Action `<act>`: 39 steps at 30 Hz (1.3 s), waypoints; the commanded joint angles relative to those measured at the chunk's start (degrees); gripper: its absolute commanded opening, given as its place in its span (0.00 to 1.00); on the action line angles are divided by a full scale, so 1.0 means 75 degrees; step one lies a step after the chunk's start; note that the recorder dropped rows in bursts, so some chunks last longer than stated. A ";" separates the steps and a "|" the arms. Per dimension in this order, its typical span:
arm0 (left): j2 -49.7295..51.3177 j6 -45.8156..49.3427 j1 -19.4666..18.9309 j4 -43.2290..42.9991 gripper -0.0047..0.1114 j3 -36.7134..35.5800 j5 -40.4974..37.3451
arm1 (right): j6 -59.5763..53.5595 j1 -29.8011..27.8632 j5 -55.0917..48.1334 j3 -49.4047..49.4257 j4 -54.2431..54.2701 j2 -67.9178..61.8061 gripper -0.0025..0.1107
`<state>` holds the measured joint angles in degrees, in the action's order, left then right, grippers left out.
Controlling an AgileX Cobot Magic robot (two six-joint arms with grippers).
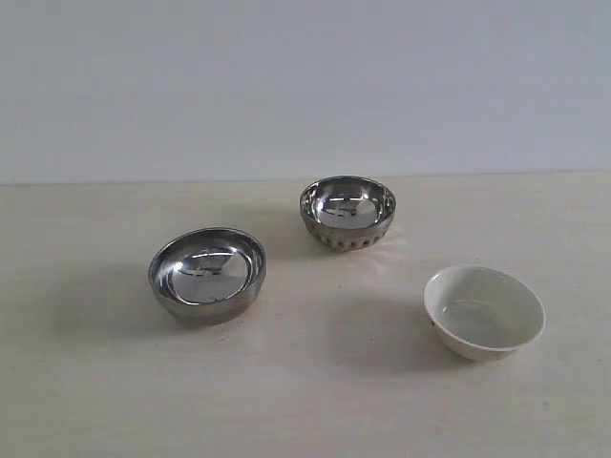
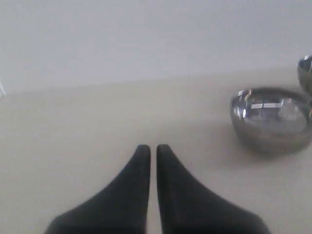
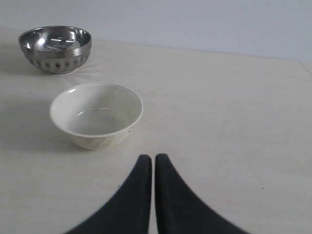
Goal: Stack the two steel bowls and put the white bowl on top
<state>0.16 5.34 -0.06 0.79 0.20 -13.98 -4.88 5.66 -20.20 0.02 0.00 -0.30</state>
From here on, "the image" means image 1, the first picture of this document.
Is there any cream ceramic bowl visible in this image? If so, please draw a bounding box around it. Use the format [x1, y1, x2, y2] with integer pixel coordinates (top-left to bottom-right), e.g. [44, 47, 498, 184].
[422, 264, 546, 363]

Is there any plain stainless steel bowl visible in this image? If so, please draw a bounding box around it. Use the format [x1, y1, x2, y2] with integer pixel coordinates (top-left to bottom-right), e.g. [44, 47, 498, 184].
[148, 227, 267, 326]

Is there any dimpled stainless steel bowl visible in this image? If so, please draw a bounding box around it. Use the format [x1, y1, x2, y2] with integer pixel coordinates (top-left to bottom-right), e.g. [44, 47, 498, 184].
[299, 176, 396, 252]

